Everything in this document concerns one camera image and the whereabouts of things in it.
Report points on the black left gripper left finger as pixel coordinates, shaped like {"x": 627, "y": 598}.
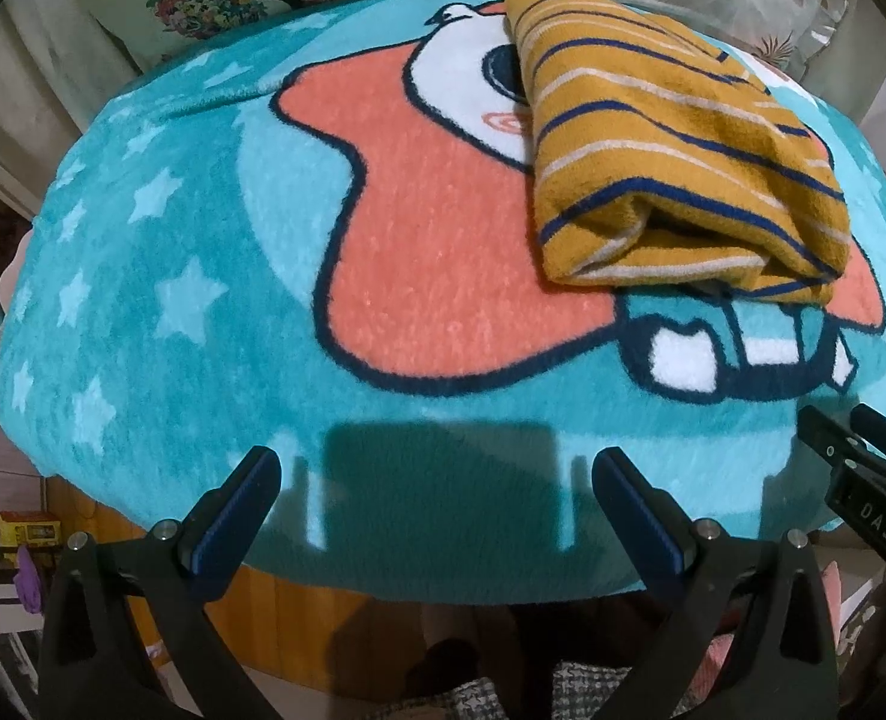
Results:
{"x": 182, "y": 565}

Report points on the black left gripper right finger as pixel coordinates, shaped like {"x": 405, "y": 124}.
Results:
{"x": 694, "y": 566}

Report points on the mustard striped garment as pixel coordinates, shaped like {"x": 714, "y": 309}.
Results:
{"x": 661, "y": 159}

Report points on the purple small object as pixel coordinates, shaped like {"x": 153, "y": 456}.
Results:
{"x": 28, "y": 584}

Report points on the yellow small box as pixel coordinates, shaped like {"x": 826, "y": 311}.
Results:
{"x": 35, "y": 529}

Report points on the teal cartoon fleece blanket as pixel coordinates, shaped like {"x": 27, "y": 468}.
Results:
{"x": 316, "y": 235}

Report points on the beige curtain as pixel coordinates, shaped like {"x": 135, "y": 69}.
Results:
{"x": 58, "y": 68}

